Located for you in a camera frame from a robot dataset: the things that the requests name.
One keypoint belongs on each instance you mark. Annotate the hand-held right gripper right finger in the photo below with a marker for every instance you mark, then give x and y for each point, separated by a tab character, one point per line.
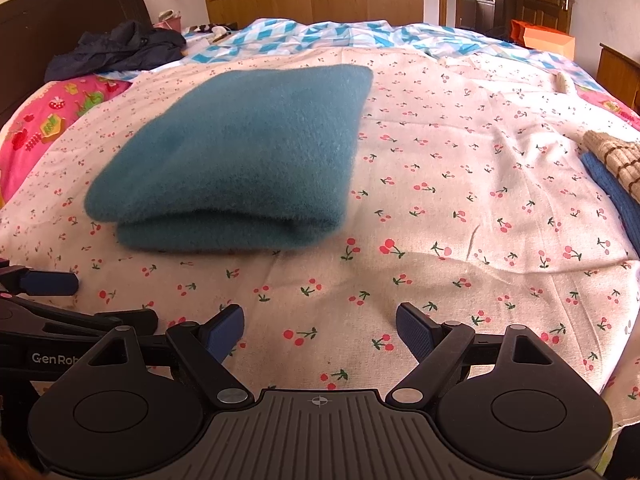
415	332

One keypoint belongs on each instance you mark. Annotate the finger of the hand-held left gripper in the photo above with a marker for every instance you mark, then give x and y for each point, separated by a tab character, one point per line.
47	283
130	319

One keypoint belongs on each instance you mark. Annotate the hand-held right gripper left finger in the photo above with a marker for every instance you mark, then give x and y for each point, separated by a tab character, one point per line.
227	331

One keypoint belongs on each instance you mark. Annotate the teal fuzzy sweater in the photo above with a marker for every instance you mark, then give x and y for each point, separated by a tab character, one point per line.
235	160

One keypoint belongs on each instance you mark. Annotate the white cherry print bedsheet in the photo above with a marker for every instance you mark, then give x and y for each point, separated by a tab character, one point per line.
475	210

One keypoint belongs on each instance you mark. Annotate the blue knit garment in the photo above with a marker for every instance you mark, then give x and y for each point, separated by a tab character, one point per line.
612	190

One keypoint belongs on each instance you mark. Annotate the dark navy jacket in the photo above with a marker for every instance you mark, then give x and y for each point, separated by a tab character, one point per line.
120	50

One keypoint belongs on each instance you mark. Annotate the beige striped knit garment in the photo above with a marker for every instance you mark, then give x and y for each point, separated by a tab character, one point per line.
617	157

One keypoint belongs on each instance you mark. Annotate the dark wooden headboard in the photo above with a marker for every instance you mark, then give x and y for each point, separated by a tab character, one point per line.
55	15

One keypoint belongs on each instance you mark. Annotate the pink container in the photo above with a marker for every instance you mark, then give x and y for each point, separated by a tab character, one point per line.
169	21

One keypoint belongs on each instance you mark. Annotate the small cream cloth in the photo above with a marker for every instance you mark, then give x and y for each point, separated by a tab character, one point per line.
562	84

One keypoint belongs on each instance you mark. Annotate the blue white patterned quilt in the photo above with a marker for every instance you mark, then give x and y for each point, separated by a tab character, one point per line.
320	35

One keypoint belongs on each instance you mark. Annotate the orange box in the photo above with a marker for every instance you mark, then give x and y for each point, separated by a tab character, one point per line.
545	37

